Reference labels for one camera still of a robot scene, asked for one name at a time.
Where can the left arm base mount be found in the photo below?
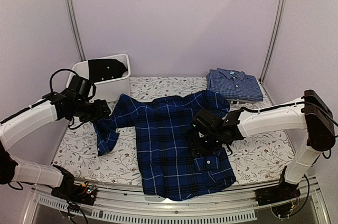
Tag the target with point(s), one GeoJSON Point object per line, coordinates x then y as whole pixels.
{"type": "Point", "coordinates": [83, 193]}

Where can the folded blue gingham shirt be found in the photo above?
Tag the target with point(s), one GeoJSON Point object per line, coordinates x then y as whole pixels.
{"type": "Point", "coordinates": [234, 85]}

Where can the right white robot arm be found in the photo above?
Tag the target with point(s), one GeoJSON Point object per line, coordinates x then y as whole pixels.
{"type": "Point", "coordinates": [308, 113]}

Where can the right aluminium frame post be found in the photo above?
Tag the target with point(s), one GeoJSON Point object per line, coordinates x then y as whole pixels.
{"type": "Point", "coordinates": [273, 40]}

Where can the left aluminium frame post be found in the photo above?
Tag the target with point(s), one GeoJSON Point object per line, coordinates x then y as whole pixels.
{"type": "Point", "coordinates": [75, 30]}

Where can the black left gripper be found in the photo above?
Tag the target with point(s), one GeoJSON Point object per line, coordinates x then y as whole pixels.
{"type": "Point", "coordinates": [101, 112]}

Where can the floral patterned table mat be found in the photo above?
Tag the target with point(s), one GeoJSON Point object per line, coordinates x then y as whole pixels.
{"type": "Point", "coordinates": [260, 158]}

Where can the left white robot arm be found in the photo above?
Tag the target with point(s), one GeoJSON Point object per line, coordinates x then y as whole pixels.
{"type": "Point", "coordinates": [47, 110]}

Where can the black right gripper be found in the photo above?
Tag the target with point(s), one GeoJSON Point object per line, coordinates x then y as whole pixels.
{"type": "Point", "coordinates": [197, 149]}

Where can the black shirt in bin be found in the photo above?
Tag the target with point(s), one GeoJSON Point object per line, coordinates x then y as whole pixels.
{"type": "Point", "coordinates": [105, 69]}

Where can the dark blue plaid shirt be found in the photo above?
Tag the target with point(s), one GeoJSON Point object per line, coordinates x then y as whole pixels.
{"type": "Point", "coordinates": [163, 134]}

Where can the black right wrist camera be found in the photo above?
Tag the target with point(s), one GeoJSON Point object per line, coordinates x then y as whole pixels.
{"type": "Point", "coordinates": [206, 122]}

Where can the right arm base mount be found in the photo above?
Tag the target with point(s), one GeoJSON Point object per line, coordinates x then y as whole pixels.
{"type": "Point", "coordinates": [279, 198]}

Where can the aluminium frame post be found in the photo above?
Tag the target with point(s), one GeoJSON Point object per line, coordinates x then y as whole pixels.
{"type": "Point", "coordinates": [273, 40]}
{"type": "Point", "coordinates": [75, 30]}

